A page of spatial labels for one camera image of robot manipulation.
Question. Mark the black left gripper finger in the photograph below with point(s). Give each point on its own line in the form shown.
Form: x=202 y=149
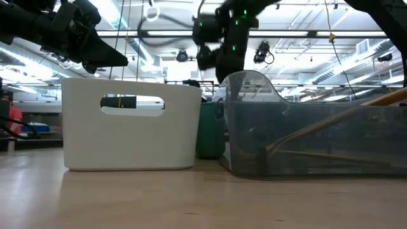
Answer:
x=101 y=55

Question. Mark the blue storage bin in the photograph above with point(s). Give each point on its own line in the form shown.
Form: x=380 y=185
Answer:
x=36 y=128

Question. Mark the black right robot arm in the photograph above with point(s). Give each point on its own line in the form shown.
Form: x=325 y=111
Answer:
x=381 y=19

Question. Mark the black overhead camera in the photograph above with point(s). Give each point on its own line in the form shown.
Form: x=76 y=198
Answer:
x=261 y=52

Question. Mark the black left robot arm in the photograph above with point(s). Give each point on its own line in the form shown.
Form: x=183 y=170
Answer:
x=19 y=22

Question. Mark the grey translucent plastic bin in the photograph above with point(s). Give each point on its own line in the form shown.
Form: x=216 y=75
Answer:
x=318 y=152

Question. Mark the black round spotlight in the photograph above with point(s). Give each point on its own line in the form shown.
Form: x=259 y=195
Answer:
x=182 y=55

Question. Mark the white plastic bin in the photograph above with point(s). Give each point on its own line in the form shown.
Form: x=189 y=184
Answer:
x=127 y=140

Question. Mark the person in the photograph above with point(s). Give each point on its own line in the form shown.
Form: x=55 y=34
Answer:
x=15 y=119

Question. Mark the teal plastic bin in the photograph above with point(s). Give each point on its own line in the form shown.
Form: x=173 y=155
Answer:
x=210 y=133

